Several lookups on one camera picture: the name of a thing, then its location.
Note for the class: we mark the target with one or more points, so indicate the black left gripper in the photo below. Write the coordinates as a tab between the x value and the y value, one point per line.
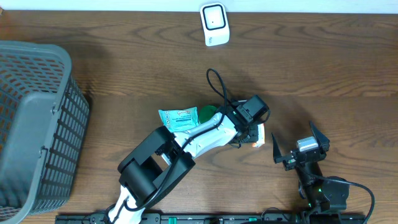
254	137

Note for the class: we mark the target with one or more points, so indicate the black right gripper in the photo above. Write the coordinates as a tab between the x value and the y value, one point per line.
324	140

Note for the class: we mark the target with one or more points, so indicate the green lid jar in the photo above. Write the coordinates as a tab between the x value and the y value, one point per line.
206	113

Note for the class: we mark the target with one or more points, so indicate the teal wet wipes pack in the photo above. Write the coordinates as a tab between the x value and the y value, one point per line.
179	120

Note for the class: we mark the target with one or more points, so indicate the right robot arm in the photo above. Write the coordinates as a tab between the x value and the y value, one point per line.
325	195

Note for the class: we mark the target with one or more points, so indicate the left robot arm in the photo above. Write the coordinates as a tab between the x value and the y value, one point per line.
163	159

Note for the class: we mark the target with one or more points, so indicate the white barcode scanner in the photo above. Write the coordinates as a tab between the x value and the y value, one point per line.
215	24

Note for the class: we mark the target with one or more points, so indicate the grey plastic basket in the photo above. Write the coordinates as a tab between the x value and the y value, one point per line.
44	118

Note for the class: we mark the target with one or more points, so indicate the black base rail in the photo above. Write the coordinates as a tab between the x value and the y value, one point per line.
272	217

